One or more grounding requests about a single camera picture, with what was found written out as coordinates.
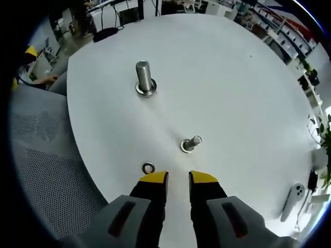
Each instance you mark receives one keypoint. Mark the small black device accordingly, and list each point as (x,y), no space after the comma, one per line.
(313,180)

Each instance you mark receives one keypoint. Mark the white handheld controller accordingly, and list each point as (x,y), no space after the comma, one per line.
(293,200)

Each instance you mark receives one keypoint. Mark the large threaded steel stud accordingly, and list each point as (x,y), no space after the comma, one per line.
(143,73)

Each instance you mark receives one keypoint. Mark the green potted plant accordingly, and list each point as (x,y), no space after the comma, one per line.
(323,144)

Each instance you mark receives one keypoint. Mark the shelf of white storage bins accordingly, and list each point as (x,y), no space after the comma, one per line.
(289,28)

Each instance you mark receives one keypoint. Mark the grey mesh office chair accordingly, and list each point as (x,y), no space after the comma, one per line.
(44,155)

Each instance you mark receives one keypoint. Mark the small threaded steel stud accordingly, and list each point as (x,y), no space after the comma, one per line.
(195,141)

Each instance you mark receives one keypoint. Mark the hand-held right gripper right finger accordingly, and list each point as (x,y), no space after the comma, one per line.
(207,196)

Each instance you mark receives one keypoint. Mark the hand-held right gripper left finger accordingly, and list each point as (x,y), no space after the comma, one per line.
(152,199)

